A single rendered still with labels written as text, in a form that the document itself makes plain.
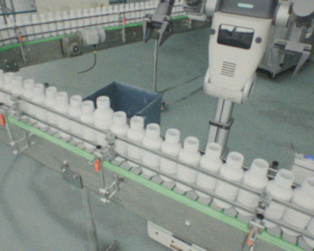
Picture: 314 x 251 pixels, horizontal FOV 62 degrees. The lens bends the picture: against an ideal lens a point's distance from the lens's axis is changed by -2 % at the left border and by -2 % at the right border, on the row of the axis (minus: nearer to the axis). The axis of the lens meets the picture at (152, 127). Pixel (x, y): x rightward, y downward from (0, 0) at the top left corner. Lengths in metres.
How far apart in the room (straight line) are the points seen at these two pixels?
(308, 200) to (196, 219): 0.30
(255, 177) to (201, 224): 0.23
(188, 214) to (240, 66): 0.68
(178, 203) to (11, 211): 1.59
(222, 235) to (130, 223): 1.20
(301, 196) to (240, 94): 0.66
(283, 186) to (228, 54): 0.69
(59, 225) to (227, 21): 1.62
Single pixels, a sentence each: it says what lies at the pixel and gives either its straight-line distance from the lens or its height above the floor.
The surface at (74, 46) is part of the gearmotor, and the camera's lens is 2.20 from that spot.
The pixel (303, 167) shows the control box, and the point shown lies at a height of 1.11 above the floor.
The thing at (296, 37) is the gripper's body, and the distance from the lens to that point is 0.92.
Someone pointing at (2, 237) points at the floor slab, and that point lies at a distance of 2.09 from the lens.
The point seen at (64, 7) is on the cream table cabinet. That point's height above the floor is 0.78.
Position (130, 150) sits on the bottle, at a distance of 0.82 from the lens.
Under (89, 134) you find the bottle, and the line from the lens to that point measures 0.90.
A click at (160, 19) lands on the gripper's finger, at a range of 1.00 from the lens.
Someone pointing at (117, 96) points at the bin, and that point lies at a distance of 1.58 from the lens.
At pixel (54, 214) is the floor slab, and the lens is 2.08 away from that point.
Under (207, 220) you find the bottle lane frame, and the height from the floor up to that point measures 0.96.
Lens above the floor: 1.58
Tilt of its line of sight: 34 degrees down
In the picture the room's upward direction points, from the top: 3 degrees clockwise
